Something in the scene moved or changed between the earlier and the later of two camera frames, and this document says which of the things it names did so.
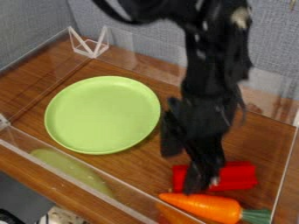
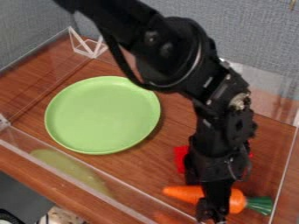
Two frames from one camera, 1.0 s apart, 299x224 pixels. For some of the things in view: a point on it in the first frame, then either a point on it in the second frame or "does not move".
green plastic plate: x=101 y=115 does not move
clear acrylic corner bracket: x=87 y=46 does not move
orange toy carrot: x=184 y=208 → x=192 y=193
